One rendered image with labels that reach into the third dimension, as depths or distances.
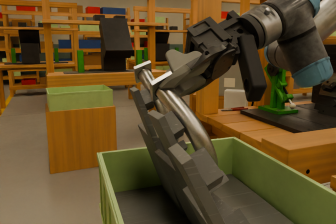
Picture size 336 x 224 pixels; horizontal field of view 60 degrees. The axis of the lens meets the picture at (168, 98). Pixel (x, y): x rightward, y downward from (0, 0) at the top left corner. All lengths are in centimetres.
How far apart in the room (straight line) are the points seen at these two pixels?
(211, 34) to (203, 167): 28
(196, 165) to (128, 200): 52
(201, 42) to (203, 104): 103
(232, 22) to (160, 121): 25
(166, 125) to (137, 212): 36
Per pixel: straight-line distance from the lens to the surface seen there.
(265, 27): 56
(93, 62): 797
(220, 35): 52
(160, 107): 60
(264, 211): 78
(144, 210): 75
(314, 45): 63
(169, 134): 43
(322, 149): 115
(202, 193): 29
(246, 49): 52
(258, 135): 123
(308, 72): 63
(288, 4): 60
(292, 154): 106
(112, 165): 81
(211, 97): 153
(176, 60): 48
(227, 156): 92
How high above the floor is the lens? 124
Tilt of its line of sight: 10 degrees down
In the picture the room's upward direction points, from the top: straight up
